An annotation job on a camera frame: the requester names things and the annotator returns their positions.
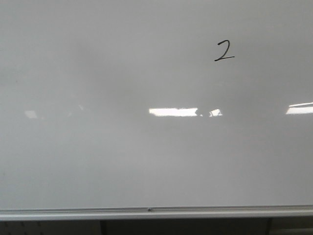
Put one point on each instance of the aluminium whiteboard tray rail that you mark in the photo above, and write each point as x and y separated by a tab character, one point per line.
155	213

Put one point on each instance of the white whiteboard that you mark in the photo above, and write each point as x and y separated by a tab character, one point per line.
155	103

